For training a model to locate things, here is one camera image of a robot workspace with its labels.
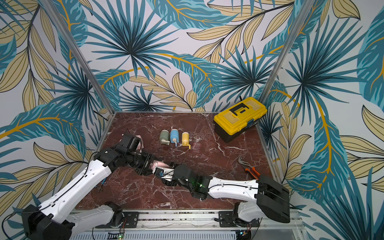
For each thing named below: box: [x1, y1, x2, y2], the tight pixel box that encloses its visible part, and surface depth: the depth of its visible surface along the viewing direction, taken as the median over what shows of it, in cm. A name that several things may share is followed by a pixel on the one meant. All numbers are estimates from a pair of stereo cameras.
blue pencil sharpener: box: [170, 129, 180, 147], surface depth 100 cm
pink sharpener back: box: [150, 160, 170, 171], surface depth 70 cm
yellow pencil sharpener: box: [181, 132, 191, 150], surface depth 99 cm
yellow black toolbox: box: [213, 97, 268, 143], surface depth 97 cm
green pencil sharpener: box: [160, 129, 170, 146], surface depth 99 cm
